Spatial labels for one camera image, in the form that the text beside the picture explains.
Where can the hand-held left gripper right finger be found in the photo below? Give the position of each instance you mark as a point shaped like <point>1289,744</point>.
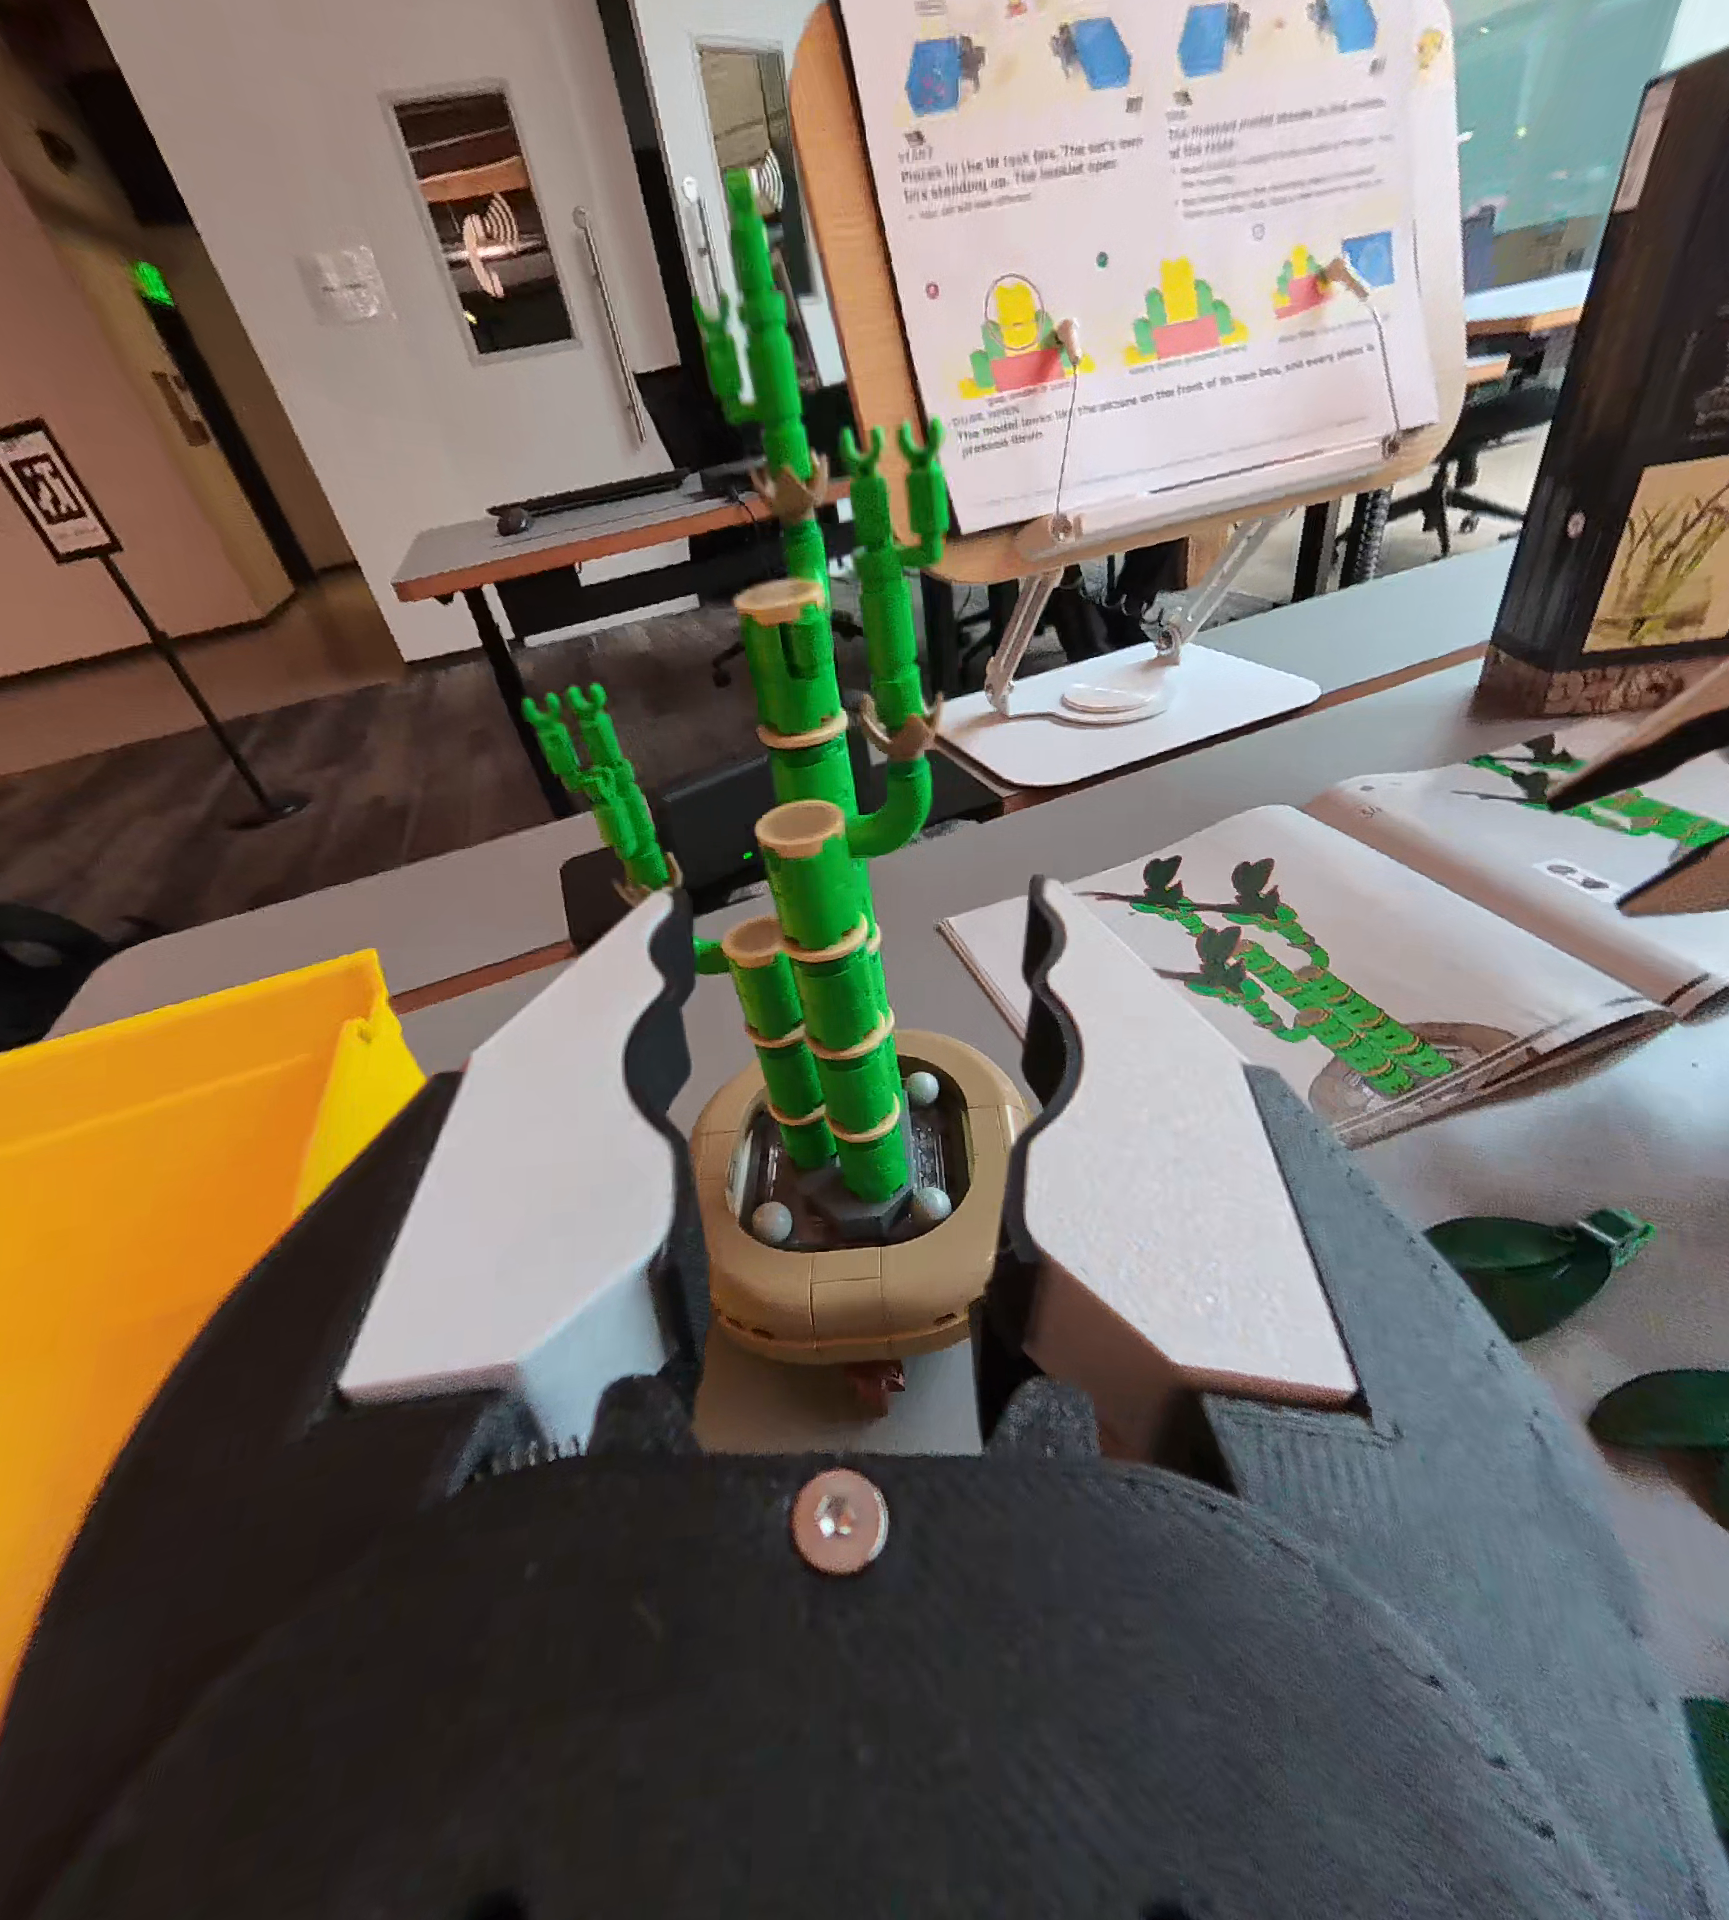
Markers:
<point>1180,1199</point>

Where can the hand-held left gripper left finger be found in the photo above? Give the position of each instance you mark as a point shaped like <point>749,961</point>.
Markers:
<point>521,1199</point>

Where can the lego instruction booklet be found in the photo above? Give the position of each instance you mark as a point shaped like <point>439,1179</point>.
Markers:
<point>1481,928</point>

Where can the green lego leaves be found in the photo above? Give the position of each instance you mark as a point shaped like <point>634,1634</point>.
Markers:
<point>1518,1260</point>

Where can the lego bamboo plant model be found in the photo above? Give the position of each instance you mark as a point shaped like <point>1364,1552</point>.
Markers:
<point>833,928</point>

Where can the black lego set box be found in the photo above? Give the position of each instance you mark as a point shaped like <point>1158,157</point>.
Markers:
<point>1629,376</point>

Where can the black desk mat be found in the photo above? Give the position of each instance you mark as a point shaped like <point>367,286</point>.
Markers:
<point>602,899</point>

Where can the black office chair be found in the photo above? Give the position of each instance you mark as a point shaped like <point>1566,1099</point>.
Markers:
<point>1481,436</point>

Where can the black box device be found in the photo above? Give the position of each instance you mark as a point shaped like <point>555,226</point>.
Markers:
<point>705,818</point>

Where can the yellow plastic bin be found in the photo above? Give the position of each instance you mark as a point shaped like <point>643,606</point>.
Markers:
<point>86,1230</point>

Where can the wood-edged office desk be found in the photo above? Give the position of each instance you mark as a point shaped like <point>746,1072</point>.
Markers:
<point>578,548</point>

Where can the black keyboard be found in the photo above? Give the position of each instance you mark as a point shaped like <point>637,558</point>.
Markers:
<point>588,492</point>

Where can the printed instruction sheet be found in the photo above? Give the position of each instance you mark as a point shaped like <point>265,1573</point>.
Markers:
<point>1180,223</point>

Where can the white door with window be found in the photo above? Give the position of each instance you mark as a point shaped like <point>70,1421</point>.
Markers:
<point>431,451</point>

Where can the black floor sign stand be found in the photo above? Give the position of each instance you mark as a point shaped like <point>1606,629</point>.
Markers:
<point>47,487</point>

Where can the green exit sign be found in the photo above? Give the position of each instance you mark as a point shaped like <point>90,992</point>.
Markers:
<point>151,286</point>

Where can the white wall notice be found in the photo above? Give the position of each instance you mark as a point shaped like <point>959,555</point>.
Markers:
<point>347,286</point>

